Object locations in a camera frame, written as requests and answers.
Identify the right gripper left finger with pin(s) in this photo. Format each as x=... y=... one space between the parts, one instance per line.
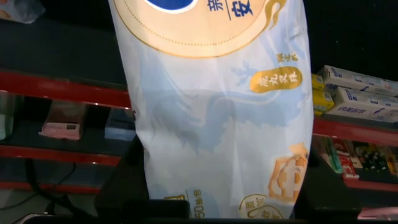
x=121 y=186

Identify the green toothbrush pack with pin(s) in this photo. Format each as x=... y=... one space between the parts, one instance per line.
x=331 y=155

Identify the white toothpaste box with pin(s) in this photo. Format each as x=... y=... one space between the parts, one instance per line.
x=357 y=102
x=351 y=77

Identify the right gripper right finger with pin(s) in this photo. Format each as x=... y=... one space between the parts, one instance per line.
x=323 y=193

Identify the dark toothbrush pack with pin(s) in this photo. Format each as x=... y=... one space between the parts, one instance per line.
x=371 y=158

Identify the pale green pack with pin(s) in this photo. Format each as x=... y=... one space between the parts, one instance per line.
x=6 y=118

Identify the pink tissue pack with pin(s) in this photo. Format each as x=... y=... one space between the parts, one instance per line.
x=63 y=124

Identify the black shop shelf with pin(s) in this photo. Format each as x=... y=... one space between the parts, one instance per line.
x=62 y=90

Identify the red toothbrush pack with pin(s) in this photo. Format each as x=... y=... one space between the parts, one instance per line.
x=346 y=161

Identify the blue tissue pack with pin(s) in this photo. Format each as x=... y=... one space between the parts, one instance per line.
x=119 y=127

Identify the white tissue pack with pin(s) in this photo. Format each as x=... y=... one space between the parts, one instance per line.
x=217 y=124

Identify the yellow box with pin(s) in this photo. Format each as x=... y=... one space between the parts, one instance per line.
x=321 y=101
x=317 y=82

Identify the white plastic pack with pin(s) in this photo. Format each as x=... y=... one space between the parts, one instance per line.
x=18 y=9

